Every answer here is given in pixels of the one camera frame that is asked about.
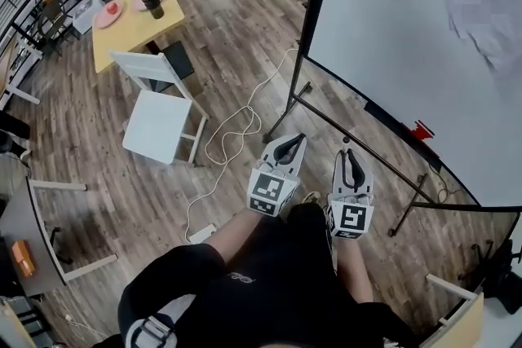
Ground yellow cable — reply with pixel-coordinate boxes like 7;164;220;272
427;161;462;203

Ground red whiteboard marker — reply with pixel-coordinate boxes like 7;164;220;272
403;119;436;141

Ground grey table with white legs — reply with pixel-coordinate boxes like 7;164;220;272
0;174;120;299

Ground black office chair base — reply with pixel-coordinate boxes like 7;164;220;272
468;239;522;315

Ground white power adapter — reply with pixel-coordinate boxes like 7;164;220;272
188;222;219;245

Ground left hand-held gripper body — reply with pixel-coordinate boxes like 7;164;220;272
247;158;302;219

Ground person's right forearm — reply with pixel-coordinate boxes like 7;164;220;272
334;236;375;306

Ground black tumbler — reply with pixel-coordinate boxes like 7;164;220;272
140;0;166;20

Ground long white cable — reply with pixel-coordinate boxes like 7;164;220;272
184;46;301;244

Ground grey chest strap mount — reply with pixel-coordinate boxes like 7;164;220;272
124;312;177;348

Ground light wooden table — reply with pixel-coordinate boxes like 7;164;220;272
91;0;187;75

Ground orange box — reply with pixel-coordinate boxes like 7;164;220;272
11;240;38;278

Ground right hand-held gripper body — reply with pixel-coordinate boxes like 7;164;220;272
325;189;375;242

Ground black stool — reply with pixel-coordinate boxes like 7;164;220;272
160;40;197;81

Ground person's left forearm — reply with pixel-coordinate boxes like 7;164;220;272
202;209;267;260

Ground white storage box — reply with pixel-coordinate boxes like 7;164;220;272
72;0;107;35

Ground wooden chair with white frame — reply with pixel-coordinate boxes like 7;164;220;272
414;272;486;348

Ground whiteboard on black stand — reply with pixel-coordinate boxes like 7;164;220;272
263;0;522;238

